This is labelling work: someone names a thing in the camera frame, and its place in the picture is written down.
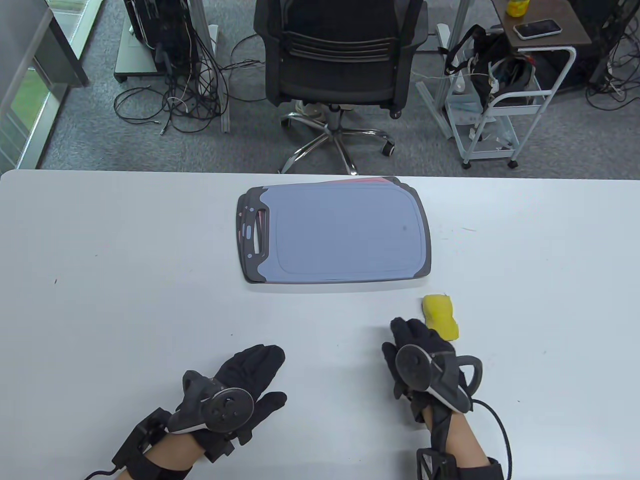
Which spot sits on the black computer tower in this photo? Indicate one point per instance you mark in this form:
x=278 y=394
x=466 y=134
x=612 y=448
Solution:
x=165 y=30

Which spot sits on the white smartphone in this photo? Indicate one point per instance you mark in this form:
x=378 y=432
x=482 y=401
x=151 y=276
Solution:
x=537 y=29

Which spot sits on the grey hand controller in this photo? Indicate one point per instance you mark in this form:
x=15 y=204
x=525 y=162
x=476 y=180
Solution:
x=412 y=367
x=225 y=407

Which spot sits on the yellow sponge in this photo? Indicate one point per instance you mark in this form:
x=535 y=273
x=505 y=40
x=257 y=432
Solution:
x=440 y=315

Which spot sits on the blue cutting board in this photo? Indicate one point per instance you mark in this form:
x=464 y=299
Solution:
x=345 y=230
x=242 y=215

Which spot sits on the grey metal base plate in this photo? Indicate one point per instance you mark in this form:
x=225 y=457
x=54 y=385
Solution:
x=132 y=57

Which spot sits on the black bag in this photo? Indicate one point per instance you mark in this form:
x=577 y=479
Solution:
x=492 y=50

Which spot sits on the person's right forearm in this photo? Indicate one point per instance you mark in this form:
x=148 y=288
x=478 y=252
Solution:
x=462 y=435

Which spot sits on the yellow bottle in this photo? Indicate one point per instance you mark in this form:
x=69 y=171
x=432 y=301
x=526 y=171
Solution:
x=517 y=7

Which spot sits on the white cart with brown top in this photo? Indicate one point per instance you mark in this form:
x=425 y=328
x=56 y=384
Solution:
x=555 y=40

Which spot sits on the glass window panel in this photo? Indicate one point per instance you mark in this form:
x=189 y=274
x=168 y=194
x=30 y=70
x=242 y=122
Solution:
x=30 y=100

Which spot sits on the pink cutting board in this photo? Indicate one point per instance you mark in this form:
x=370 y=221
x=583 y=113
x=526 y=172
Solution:
x=370 y=179

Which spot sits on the black office chair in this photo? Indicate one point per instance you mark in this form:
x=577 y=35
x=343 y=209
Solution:
x=340 y=65

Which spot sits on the grey right hand controller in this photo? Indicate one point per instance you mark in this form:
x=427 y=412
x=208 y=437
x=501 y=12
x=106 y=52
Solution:
x=412 y=367

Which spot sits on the blue packet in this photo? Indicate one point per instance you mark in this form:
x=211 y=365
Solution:
x=465 y=105

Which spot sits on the white desk leg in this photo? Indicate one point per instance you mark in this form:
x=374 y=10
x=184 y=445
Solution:
x=199 y=15

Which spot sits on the grey left hand controller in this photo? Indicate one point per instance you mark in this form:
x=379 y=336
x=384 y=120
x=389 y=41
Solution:
x=225 y=407

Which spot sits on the silver metal desk leg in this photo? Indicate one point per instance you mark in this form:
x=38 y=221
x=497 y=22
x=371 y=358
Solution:
x=435 y=107

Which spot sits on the person's left hand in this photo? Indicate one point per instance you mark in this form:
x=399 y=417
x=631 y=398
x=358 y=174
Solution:
x=255 y=365

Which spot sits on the person's right hand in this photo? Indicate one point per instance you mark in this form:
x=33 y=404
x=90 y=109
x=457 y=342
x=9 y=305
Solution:
x=425 y=332

